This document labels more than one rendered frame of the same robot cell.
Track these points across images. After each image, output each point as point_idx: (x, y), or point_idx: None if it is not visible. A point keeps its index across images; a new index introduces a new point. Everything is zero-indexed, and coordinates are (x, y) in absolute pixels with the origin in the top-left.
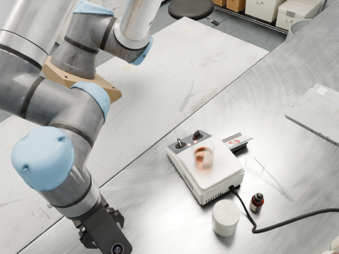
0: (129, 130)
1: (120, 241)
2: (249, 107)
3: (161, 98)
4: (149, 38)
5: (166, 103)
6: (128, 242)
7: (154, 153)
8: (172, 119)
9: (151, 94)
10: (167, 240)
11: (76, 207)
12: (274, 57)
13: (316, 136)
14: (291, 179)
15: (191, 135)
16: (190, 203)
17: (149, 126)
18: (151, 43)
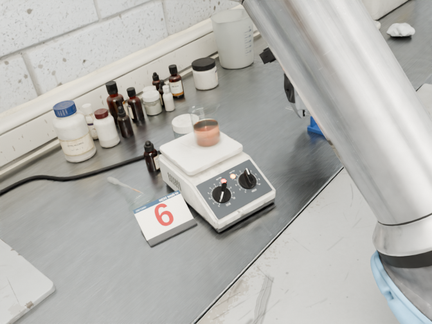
0: (361, 225)
1: (268, 48)
2: (116, 303)
3: (329, 308)
4: (373, 240)
5: (310, 294)
6: (262, 52)
7: (296, 198)
8: (281, 256)
9: (362, 315)
10: (250, 134)
11: None
12: None
13: (27, 256)
14: (100, 197)
15: (233, 205)
16: None
17: (324, 237)
18: (371, 263)
